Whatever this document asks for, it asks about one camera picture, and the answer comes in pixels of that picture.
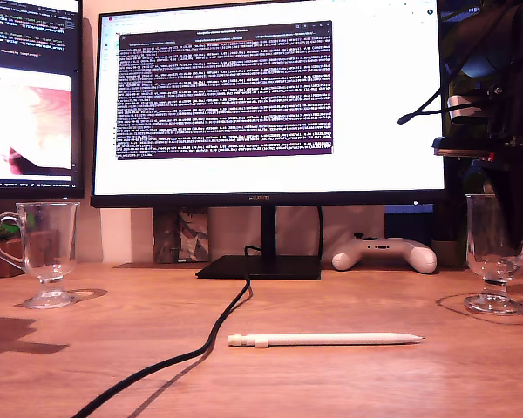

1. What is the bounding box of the thick black table cable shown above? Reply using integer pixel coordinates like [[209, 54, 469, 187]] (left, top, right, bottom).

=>
[[69, 245, 262, 418]]

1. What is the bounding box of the black monitor with code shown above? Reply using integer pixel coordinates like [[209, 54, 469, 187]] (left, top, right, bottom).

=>
[[0, 0, 86, 200]]

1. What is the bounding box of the small pale round pot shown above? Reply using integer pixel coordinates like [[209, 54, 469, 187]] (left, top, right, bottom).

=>
[[431, 238, 468, 267]]

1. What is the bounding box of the large black Huawei monitor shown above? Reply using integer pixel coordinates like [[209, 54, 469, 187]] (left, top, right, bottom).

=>
[[90, 0, 448, 280]]

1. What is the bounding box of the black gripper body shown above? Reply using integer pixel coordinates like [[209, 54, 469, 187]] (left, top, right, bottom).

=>
[[431, 84, 523, 161]]

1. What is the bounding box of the white game controller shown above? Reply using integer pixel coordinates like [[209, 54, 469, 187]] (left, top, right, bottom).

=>
[[330, 233, 438, 274]]

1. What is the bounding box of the arm's black cable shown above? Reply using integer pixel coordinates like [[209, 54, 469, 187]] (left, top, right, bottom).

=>
[[397, 0, 523, 126]]

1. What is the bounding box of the leaf print picture card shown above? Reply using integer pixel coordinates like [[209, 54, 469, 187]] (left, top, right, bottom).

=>
[[153, 206, 210, 264]]

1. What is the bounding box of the cardboard box with sunglasses print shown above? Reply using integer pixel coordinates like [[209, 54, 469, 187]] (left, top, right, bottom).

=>
[[0, 234, 66, 279]]

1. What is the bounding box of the thin black monitor cable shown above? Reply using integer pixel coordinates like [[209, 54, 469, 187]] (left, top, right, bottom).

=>
[[316, 205, 326, 258]]

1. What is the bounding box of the small clear glass footed cup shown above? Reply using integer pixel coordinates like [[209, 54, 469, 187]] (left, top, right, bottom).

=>
[[0, 200, 82, 310], [463, 193, 523, 315]]

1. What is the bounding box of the green and white packet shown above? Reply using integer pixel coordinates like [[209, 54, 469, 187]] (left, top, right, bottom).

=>
[[0, 221, 23, 244]]

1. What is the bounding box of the white stylus pen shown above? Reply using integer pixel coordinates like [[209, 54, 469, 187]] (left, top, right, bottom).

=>
[[227, 332, 426, 349]]

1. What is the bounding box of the arm's pale camera box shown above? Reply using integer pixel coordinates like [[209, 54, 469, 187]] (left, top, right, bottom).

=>
[[445, 86, 505, 127]]

